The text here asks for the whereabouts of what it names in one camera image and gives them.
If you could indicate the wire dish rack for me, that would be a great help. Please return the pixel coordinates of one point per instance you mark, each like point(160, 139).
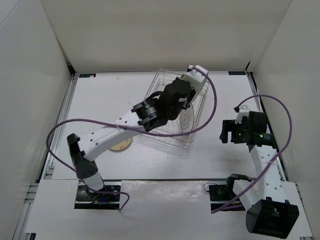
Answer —
point(161, 79)

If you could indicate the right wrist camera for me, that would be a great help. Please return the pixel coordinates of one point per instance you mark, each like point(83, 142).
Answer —
point(242, 111)

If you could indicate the white plate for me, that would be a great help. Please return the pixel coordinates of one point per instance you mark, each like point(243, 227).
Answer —
point(180, 121)
point(189, 119)

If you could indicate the right corner label sticker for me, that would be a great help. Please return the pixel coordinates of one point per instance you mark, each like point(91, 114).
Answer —
point(236, 73)

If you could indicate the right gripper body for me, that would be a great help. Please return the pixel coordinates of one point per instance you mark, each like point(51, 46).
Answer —
point(245, 128)

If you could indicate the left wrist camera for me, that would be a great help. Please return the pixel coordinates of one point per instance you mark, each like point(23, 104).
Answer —
point(194, 77)

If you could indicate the cream floral plate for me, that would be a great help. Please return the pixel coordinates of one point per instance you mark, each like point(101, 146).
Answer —
point(122, 145)

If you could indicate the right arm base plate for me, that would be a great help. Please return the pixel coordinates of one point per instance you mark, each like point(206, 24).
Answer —
point(220, 194)

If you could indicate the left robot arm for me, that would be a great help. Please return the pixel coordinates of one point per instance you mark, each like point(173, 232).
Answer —
point(85, 149)

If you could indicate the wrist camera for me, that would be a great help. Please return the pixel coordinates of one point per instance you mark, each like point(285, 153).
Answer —
point(194, 77)
point(242, 111)

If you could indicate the corner label sticker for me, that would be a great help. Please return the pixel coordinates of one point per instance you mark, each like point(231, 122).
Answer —
point(236, 73)
point(87, 75)

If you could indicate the left aluminium frame rail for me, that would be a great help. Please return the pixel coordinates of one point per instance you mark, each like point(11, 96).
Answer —
point(47, 169)

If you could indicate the left corner label sticker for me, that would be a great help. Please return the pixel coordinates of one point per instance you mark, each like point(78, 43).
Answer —
point(87, 75)

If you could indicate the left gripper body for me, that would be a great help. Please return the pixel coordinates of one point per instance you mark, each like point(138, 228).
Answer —
point(172, 114)

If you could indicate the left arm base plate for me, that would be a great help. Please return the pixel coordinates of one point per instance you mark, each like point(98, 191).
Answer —
point(87, 200)

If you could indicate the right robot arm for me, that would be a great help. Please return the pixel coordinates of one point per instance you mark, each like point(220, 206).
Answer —
point(268, 209)

